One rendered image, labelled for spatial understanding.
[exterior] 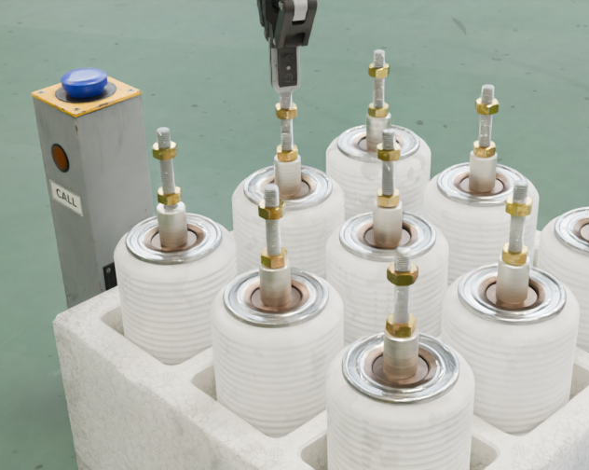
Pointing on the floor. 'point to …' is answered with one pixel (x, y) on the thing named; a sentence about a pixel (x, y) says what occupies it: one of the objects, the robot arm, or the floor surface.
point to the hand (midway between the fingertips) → (284, 66)
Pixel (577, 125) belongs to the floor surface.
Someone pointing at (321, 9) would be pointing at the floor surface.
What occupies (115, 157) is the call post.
